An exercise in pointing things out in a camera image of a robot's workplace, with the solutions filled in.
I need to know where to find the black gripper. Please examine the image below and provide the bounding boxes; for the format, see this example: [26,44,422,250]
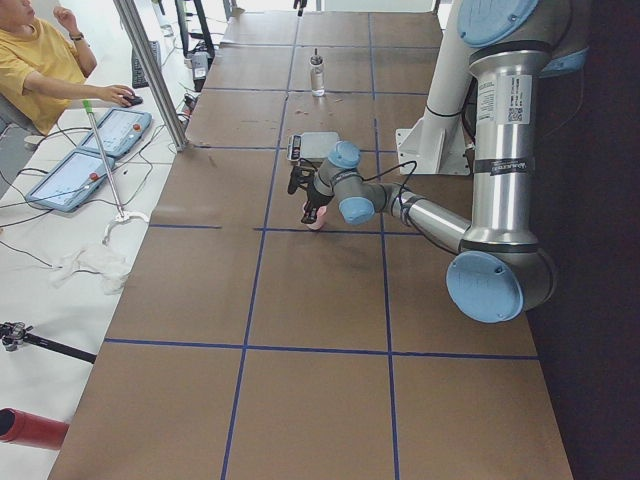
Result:
[301,183,332,223]

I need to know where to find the pink cup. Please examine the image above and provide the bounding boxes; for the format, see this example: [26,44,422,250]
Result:
[306,206,327,231]

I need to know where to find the clear glass sauce bottle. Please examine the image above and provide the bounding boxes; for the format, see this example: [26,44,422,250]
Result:
[309,48,325,97]

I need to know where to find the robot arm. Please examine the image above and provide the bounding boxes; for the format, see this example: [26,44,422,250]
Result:
[288,1,591,323]

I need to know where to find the digital kitchen scale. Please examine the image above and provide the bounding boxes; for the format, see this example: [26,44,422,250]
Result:
[287,131,340,162]

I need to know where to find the brown paper table cover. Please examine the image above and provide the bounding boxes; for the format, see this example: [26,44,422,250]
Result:
[51,12,571,479]

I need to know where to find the metal reacher grabber tool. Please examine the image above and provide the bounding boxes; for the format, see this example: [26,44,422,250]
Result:
[82,100,150,246]

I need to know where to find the black computer mouse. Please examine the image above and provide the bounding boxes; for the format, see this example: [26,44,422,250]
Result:
[123,96,143,108]

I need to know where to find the black keyboard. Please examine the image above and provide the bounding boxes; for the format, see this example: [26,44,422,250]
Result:
[131,40,162,89]

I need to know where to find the crumpled white tissue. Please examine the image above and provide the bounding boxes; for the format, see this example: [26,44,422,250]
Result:
[50,243,131,295]

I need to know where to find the blue teach pendant tablet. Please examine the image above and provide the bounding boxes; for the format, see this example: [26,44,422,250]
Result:
[25,149,106,213]

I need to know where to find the person in yellow shirt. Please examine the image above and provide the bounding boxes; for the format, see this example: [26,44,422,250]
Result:
[1,1,135,135]

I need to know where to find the black tripod leg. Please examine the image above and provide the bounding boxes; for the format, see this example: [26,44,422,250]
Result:
[1,322,97,364]

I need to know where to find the red cylinder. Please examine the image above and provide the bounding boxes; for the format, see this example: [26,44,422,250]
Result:
[1,408,69,450]

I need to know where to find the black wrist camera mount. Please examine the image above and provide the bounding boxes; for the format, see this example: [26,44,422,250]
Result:
[287,165,317,195]

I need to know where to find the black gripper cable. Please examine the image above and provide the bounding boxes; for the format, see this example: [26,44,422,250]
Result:
[357,160,419,201]

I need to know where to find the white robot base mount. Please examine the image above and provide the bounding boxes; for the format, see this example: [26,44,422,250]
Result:
[396,1,472,176]

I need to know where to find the black cable on table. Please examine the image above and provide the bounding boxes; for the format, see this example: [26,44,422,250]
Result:
[0,119,166,269]

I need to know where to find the aluminium frame post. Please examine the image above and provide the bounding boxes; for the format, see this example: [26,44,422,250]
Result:
[114,0,188,152]

